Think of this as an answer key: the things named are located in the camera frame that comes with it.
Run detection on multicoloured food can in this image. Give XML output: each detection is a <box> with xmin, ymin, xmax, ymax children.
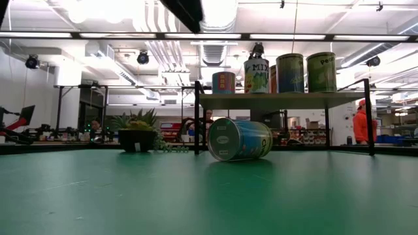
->
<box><xmin>212</xmin><ymin>71</ymin><xmax>236</xmax><ymax>95</ymax></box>

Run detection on white mix fruit can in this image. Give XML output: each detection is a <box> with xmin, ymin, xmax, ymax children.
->
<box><xmin>244</xmin><ymin>57</ymin><xmax>270</xmax><ymax>95</ymax></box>

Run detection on peas can green blue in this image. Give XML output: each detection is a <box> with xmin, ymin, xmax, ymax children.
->
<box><xmin>276</xmin><ymin>53</ymin><xmax>305</xmax><ymax>94</ymax></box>

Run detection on teal can with lettering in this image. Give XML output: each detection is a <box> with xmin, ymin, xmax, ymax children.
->
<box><xmin>207</xmin><ymin>117</ymin><xmax>274</xmax><ymax>163</ymax></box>

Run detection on green pears can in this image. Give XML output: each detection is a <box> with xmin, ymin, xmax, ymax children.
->
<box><xmin>306</xmin><ymin>52</ymin><xmax>338</xmax><ymax>93</ymax></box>

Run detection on shelf with black legs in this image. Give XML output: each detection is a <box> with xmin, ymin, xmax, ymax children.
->
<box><xmin>194</xmin><ymin>78</ymin><xmax>376</xmax><ymax>157</ymax></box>

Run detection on person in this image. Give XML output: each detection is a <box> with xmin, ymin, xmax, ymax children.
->
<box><xmin>90</xmin><ymin>117</ymin><xmax>103</xmax><ymax>141</ymax></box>
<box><xmin>204</xmin><ymin>109</ymin><xmax>215</xmax><ymax>131</ymax></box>
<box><xmin>352</xmin><ymin>99</ymin><xmax>378</xmax><ymax>146</ymax></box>

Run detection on red storage bins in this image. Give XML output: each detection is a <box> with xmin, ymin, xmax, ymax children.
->
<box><xmin>159</xmin><ymin>122</ymin><xmax>182</xmax><ymax>143</ymax></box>

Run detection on succulent plant in black pot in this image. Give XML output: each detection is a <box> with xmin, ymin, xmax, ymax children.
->
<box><xmin>110</xmin><ymin>108</ymin><xmax>189</xmax><ymax>154</ymax></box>

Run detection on cardboard box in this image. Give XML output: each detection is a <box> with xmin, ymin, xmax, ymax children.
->
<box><xmin>305</xmin><ymin>117</ymin><xmax>321</xmax><ymax>130</ymax></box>

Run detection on black background monitor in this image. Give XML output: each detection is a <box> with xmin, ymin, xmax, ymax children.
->
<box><xmin>18</xmin><ymin>104</ymin><xmax>36</xmax><ymax>127</ymax></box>

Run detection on red background robot part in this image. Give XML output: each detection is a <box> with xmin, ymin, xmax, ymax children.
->
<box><xmin>5</xmin><ymin>117</ymin><xmax>25</xmax><ymax>131</ymax></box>

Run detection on overhead black frame bar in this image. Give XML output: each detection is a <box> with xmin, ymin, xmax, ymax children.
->
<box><xmin>0</xmin><ymin>31</ymin><xmax>418</xmax><ymax>42</ymax></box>

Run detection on black overhead rig camera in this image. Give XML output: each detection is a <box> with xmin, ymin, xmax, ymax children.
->
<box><xmin>249</xmin><ymin>42</ymin><xmax>265</xmax><ymax>60</ymax></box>

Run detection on black background workstation frame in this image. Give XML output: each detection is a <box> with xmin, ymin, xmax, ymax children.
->
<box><xmin>54</xmin><ymin>84</ymin><xmax>197</xmax><ymax>131</ymax></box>

